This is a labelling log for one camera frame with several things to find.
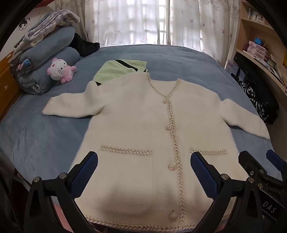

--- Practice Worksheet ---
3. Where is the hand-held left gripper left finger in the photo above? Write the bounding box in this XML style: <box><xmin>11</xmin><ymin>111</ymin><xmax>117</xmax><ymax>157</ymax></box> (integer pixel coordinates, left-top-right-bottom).
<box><xmin>23</xmin><ymin>151</ymin><xmax>99</xmax><ymax>233</ymax></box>

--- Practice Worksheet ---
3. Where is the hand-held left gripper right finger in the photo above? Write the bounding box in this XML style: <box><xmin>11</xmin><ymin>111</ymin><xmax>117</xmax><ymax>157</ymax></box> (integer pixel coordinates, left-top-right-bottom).
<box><xmin>190</xmin><ymin>151</ymin><xmax>265</xmax><ymax>233</ymax></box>

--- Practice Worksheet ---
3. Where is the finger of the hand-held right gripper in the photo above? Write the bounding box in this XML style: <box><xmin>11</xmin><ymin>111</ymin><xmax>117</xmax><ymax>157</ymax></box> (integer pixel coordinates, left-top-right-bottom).
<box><xmin>238</xmin><ymin>151</ymin><xmax>267</xmax><ymax>180</ymax></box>
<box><xmin>266</xmin><ymin>149</ymin><xmax>287</xmax><ymax>180</ymax></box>

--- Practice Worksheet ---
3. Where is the white fluffy braided-trim cardigan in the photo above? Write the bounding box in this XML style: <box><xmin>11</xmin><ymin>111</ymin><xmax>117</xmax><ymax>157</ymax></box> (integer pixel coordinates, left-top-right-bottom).
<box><xmin>42</xmin><ymin>73</ymin><xmax>270</xmax><ymax>231</ymax></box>

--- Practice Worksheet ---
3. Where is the black clothes pile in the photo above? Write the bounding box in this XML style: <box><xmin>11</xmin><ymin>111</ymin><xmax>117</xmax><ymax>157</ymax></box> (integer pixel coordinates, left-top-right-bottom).
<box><xmin>233</xmin><ymin>53</ymin><xmax>280</xmax><ymax>125</ymax></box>

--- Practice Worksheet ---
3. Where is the blue fleece bed cover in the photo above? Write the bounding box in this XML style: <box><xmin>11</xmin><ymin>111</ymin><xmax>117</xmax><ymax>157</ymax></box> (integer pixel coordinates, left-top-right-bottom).
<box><xmin>0</xmin><ymin>44</ymin><xmax>281</xmax><ymax>198</ymax></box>

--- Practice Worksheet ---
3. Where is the black and white patterned garment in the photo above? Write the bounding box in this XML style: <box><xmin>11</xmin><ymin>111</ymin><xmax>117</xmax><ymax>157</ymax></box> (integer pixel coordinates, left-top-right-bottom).
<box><xmin>238</xmin><ymin>81</ymin><xmax>269</xmax><ymax>123</ymax></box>

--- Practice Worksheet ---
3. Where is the white paper bag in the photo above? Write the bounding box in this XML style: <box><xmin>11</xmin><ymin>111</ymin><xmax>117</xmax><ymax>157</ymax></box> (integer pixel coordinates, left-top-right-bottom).
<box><xmin>225</xmin><ymin>59</ymin><xmax>236</xmax><ymax>72</ymax></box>

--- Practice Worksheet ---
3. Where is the light green garment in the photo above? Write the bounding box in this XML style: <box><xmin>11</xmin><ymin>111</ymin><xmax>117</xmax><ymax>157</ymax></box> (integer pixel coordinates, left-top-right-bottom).
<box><xmin>93</xmin><ymin>59</ymin><xmax>149</xmax><ymax>85</ymax></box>

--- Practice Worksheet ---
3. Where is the blue rolled blanket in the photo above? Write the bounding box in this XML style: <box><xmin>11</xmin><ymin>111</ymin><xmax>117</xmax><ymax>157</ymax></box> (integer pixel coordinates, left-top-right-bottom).
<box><xmin>17</xmin><ymin>46</ymin><xmax>81</xmax><ymax>96</ymax></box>
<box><xmin>13</xmin><ymin>26</ymin><xmax>75</xmax><ymax>68</ymax></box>

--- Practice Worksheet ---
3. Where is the pink and white plush toy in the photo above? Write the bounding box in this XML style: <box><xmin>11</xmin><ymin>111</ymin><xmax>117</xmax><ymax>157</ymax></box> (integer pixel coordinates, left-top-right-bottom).
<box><xmin>47</xmin><ymin>58</ymin><xmax>77</xmax><ymax>84</ymax></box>

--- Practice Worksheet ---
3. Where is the stack of pink boxes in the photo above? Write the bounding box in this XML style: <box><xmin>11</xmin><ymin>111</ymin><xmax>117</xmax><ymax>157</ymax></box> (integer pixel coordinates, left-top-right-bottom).
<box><xmin>247</xmin><ymin>41</ymin><xmax>270</xmax><ymax>62</ymax></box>

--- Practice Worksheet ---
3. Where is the orange wooden headboard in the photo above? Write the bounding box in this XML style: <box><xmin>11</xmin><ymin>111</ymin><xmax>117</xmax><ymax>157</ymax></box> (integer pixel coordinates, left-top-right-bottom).
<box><xmin>0</xmin><ymin>50</ymin><xmax>23</xmax><ymax>119</ymax></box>

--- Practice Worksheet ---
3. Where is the black knitted garment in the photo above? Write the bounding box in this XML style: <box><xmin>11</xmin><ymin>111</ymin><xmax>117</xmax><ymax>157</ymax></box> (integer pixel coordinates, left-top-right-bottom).
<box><xmin>67</xmin><ymin>33</ymin><xmax>100</xmax><ymax>57</ymax></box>

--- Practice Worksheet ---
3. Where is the light wooden bookshelf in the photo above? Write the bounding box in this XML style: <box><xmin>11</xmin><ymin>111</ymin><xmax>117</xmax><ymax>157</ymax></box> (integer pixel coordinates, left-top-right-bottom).
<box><xmin>233</xmin><ymin>0</ymin><xmax>287</xmax><ymax>94</ymax></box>

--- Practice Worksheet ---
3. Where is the white sheer leaf-print curtain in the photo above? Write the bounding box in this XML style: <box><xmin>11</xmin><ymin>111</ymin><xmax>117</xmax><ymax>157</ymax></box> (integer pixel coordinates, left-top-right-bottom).
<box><xmin>169</xmin><ymin>0</ymin><xmax>241</xmax><ymax>65</ymax></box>
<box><xmin>53</xmin><ymin>0</ymin><xmax>171</xmax><ymax>48</ymax></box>

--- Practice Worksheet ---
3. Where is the grey patterned folded blanket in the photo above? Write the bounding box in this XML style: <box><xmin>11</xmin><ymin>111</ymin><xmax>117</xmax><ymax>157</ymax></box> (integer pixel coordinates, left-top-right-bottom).
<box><xmin>14</xmin><ymin>10</ymin><xmax>81</xmax><ymax>54</ymax></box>

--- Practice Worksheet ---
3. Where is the black cartoon face wall sticker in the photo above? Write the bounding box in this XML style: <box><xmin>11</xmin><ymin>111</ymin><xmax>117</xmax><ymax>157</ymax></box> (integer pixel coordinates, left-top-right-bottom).
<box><xmin>18</xmin><ymin>17</ymin><xmax>30</xmax><ymax>31</ymax></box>

